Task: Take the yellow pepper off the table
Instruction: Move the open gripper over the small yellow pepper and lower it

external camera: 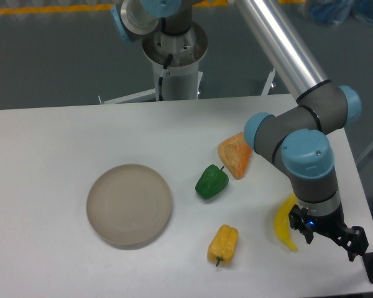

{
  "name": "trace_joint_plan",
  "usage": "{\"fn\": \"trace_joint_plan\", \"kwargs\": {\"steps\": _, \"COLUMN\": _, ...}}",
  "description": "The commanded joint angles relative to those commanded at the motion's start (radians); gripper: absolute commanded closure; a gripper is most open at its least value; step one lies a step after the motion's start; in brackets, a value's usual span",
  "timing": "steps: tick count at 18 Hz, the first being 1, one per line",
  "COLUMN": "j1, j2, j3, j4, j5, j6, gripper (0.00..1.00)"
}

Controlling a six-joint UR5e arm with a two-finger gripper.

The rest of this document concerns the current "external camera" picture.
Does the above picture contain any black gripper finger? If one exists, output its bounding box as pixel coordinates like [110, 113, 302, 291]
[288, 204, 315, 244]
[330, 225, 369, 262]

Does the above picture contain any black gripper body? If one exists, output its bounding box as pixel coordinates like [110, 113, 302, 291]
[301, 202, 344, 236]

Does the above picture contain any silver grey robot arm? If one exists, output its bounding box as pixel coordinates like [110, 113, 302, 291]
[111, 1, 368, 261]

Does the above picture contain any yellow bell pepper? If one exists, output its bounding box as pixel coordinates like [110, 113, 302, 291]
[207, 224, 239, 267]

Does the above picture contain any green bell pepper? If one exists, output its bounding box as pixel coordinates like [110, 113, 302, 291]
[195, 165, 229, 200]

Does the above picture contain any yellow banana toy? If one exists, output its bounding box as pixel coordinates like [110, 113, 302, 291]
[274, 194, 298, 251]

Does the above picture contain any orange bread slice toy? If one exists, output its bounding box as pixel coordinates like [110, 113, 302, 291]
[218, 132, 253, 180]

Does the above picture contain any beige round plate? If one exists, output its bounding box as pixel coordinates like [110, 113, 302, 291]
[86, 164, 173, 250]

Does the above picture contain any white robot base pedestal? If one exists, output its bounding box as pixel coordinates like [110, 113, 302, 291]
[142, 22, 208, 101]

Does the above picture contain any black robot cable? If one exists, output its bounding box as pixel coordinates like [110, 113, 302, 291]
[157, 53, 174, 102]

